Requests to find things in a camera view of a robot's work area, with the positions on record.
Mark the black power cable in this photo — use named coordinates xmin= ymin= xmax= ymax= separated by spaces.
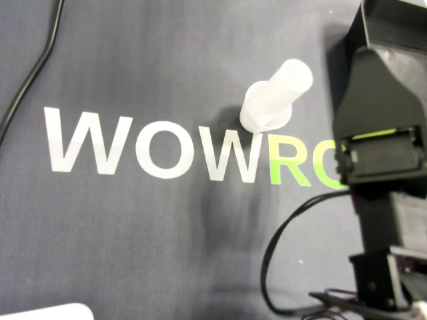
xmin=0 ymin=0 xmax=65 ymax=145

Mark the green padded moving gripper finger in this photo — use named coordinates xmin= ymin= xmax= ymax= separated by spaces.
xmin=350 ymin=129 xmax=399 ymax=141

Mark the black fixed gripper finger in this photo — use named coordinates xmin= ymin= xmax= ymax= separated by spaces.
xmin=333 ymin=46 xmax=427 ymax=139

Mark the black plastic bin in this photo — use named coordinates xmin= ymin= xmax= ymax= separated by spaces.
xmin=345 ymin=0 xmax=427 ymax=103

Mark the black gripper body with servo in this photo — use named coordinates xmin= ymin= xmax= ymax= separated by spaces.
xmin=336 ymin=124 xmax=426 ymax=188

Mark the white flat rounded object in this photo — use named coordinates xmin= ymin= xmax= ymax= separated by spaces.
xmin=0 ymin=302 xmax=95 ymax=320

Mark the thin black wire bundle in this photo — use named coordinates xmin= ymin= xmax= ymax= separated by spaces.
xmin=308 ymin=287 xmax=363 ymax=320

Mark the black looping arm cable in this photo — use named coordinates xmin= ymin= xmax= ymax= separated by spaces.
xmin=260 ymin=191 xmax=352 ymax=317

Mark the translucent white plastic cup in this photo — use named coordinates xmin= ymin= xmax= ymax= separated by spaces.
xmin=239 ymin=81 xmax=294 ymax=134

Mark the white plastic cylinder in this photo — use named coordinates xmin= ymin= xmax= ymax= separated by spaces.
xmin=266 ymin=58 xmax=314 ymax=105

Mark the grey mat with WOWROBO print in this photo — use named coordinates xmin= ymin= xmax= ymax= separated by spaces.
xmin=0 ymin=0 xmax=427 ymax=320

